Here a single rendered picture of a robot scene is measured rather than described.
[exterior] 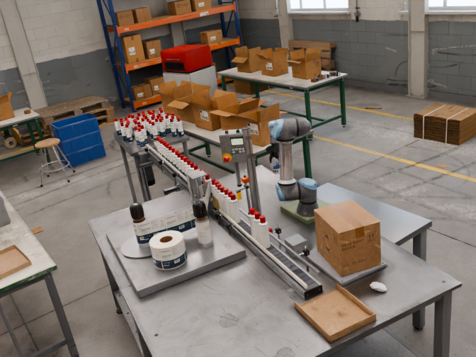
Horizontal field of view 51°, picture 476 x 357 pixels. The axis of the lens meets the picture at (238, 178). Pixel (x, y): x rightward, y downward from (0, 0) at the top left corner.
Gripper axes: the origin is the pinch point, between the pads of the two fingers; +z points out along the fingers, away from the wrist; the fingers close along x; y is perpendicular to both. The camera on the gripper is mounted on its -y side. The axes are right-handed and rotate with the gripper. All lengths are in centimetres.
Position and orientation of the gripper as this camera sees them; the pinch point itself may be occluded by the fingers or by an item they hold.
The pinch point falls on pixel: (276, 166)
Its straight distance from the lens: 375.5
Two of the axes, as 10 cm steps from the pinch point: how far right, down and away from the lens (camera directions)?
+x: 8.1, -3.3, 4.9
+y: 5.7, 2.6, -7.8
